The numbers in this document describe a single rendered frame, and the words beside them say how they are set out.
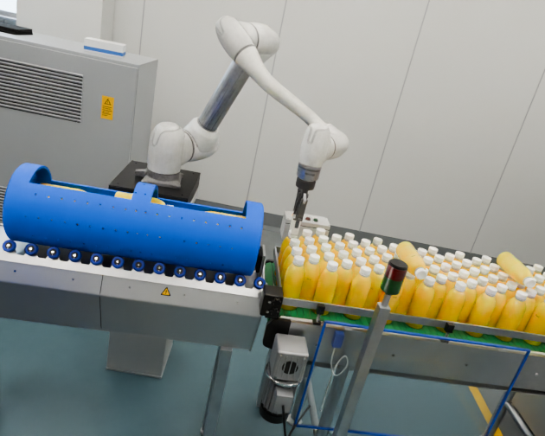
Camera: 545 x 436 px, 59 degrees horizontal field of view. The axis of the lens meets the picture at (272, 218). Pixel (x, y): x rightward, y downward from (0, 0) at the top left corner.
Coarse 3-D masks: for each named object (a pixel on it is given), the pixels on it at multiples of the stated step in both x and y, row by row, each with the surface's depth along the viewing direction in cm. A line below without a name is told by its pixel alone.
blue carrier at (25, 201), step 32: (32, 192) 161; (64, 192) 163; (96, 192) 187; (32, 224) 162; (64, 224) 163; (96, 224) 164; (128, 224) 165; (160, 224) 166; (192, 224) 168; (224, 224) 170; (256, 224) 172; (128, 256) 173; (160, 256) 171; (192, 256) 171; (224, 256) 171; (256, 256) 172
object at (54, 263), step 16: (0, 256) 169; (16, 256) 170; (32, 256) 171; (96, 272) 173; (112, 272) 174; (128, 272) 175; (208, 288) 178; (224, 288) 179; (240, 288) 180; (256, 288) 181
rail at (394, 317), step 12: (288, 300) 172; (300, 300) 172; (348, 312) 176; (360, 312) 176; (372, 312) 176; (432, 324) 180; (444, 324) 180; (456, 324) 181; (468, 324) 181; (504, 336) 184; (516, 336) 184; (528, 336) 185; (540, 336) 185
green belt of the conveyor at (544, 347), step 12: (288, 312) 178; (300, 312) 180; (312, 312) 181; (336, 312) 185; (360, 324) 180; (396, 324) 186; (444, 336) 185; (456, 336) 187; (468, 336) 189; (492, 336) 193; (528, 348) 190; (540, 348) 192
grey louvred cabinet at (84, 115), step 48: (0, 48) 293; (48, 48) 294; (0, 96) 304; (48, 96) 303; (96, 96) 303; (144, 96) 326; (0, 144) 316; (48, 144) 315; (96, 144) 315; (144, 144) 354; (0, 192) 328
